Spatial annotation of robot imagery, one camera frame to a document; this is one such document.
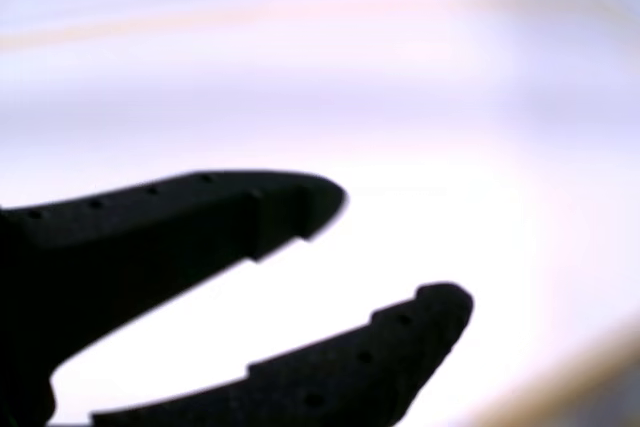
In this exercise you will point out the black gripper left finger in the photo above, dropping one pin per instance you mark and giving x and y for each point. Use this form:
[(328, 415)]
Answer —
[(150, 232)]

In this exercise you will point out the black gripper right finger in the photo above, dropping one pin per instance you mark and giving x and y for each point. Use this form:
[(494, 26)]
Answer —
[(350, 377)]

